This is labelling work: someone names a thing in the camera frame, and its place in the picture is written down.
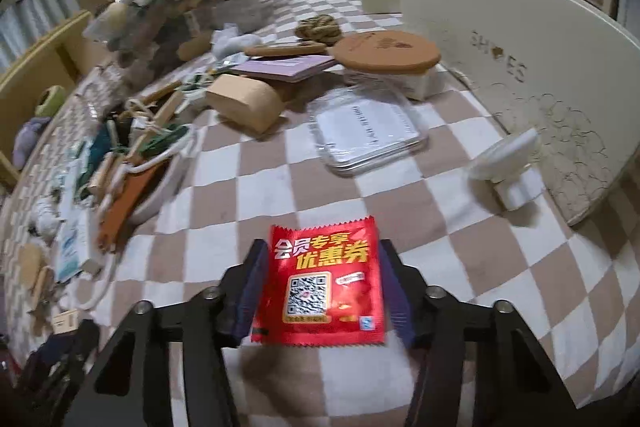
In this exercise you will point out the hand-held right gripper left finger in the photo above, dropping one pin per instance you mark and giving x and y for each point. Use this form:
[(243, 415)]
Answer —
[(250, 292)]

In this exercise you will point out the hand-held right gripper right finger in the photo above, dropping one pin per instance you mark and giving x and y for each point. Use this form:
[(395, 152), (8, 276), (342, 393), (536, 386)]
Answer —
[(396, 297)]

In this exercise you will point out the red foil sachet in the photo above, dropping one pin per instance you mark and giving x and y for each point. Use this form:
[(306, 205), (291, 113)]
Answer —
[(320, 287)]

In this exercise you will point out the white shoe box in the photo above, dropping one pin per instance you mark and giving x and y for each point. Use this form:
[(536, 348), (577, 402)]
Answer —
[(500, 32)]

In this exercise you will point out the checked bed sheet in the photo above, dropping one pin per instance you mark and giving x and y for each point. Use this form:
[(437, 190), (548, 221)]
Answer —
[(450, 247)]

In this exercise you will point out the clear plastic tube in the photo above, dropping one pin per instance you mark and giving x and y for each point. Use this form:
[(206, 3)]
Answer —
[(170, 194)]

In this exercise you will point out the orange leather piece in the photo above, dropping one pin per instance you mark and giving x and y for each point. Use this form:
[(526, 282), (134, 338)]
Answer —
[(125, 207)]

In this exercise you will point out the clear plastic case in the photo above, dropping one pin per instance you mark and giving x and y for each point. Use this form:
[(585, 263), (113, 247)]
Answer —
[(365, 132)]

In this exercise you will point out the blue and white sachet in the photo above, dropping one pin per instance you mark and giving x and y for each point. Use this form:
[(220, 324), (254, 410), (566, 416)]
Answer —
[(70, 242)]

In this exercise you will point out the tan rounded wooden box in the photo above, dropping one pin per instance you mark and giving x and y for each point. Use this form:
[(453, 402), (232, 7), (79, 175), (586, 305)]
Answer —
[(245, 104)]

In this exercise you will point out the plain round cork coaster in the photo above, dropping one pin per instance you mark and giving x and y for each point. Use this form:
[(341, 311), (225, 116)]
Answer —
[(29, 264)]

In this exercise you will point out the purple flat box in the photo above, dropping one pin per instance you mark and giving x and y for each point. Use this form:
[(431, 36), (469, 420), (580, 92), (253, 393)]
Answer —
[(285, 68)]

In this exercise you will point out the white jar with cork lid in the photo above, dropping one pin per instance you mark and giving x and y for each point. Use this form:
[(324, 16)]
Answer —
[(385, 52)]

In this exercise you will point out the white cotton wad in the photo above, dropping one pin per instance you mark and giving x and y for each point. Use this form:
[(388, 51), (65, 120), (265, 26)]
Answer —
[(235, 42)]

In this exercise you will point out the purple plush toy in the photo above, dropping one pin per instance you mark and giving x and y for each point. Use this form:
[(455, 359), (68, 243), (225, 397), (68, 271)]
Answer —
[(31, 142)]

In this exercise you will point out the avocado plush toy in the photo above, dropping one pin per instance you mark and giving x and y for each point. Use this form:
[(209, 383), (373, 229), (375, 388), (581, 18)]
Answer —
[(50, 102)]

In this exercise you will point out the clear plastic storage bin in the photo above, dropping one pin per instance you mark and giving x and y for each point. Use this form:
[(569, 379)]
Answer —
[(240, 12)]

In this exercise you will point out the pale yellow ball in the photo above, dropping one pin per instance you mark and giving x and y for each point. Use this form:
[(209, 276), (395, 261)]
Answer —
[(116, 19)]

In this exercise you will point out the wooden bedside shelf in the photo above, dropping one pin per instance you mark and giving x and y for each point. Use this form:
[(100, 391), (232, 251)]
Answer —
[(30, 67)]

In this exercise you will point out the grey curtain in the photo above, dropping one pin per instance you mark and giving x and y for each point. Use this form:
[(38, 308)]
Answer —
[(30, 17)]

